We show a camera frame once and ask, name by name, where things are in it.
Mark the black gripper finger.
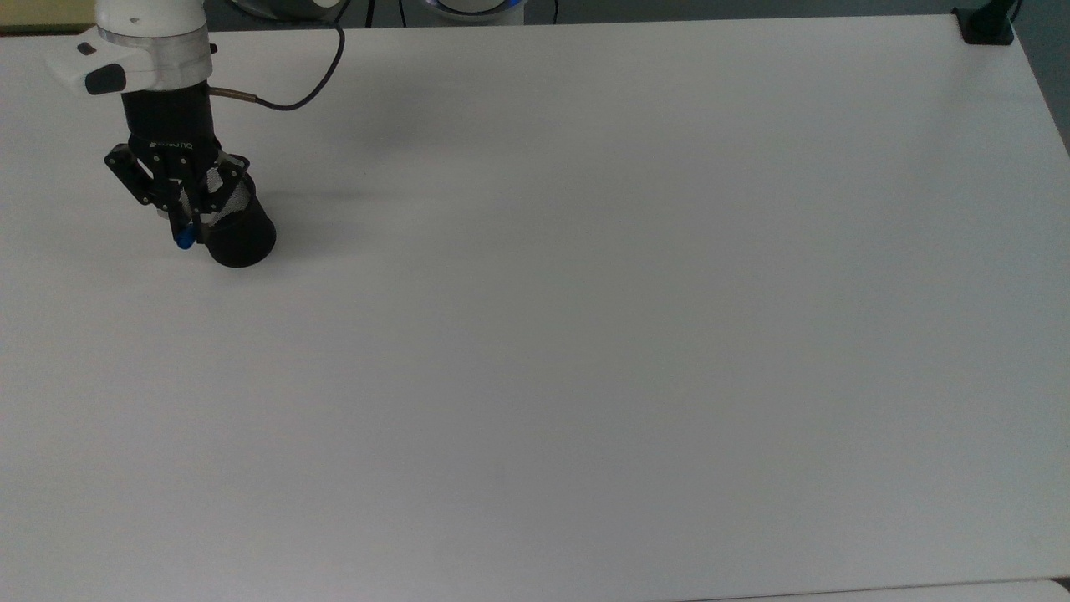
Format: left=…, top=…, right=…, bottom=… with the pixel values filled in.
left=104, top=143, right=199, bottom=244
left=196, top=153, right=252, bottom=227

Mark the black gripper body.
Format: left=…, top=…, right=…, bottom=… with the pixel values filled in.
left=121, top=80, right=223, bottom=181

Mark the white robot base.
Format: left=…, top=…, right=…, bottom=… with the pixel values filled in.
left=425, top=0, right=527, bottom=25

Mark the black mesh pen cup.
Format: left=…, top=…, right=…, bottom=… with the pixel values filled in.
left=199, top=163, right=278, bottom=269

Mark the yellow wooden table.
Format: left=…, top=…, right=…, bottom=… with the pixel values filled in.
left=0, top=0, right=99, bottom=33

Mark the black corner clamp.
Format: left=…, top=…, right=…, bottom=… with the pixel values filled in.
left=952, top=0, right=1022, bottom=46

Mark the dark gripper cable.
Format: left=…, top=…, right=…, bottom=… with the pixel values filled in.
left=208, top=20, right=348, bottom=111

